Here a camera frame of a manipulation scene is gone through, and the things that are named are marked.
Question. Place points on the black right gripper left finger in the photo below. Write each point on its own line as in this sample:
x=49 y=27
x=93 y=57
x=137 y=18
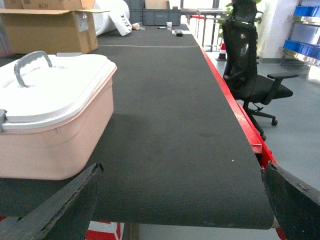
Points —
x=64 y=216

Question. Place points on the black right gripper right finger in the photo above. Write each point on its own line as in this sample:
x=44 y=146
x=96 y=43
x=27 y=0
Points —
x=295 y=204

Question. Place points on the pink plastic storage box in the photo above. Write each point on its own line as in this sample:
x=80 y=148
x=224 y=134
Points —
x=62 y=150

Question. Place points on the white box lid grey handle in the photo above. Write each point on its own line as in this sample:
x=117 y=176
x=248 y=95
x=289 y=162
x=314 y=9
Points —
x=50 y=89

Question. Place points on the brown cardboard box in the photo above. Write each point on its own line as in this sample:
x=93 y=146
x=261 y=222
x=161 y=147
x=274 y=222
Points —
x=52 y=26

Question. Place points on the blue bins on far rack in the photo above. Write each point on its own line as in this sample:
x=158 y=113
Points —
x=303 y=30

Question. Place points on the far stainless steel shelf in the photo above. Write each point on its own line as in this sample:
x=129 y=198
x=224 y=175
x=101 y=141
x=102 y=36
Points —
x=300 y=37

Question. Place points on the red white traffic cone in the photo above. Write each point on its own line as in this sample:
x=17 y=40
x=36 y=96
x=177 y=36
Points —
x=222 y=53

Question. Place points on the black office chair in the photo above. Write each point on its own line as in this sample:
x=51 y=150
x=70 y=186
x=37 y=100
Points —
x=241 y=72

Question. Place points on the potted green plant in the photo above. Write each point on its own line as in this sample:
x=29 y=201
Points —
x=242 y=10

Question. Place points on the grey plastic crate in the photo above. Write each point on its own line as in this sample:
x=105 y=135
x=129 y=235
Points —
x=160 y=17

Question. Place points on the small white cup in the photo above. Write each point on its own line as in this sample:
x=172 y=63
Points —
x=168 y=25

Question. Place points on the red metal frame table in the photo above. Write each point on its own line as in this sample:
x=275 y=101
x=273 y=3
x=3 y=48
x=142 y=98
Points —
x=242 y=120

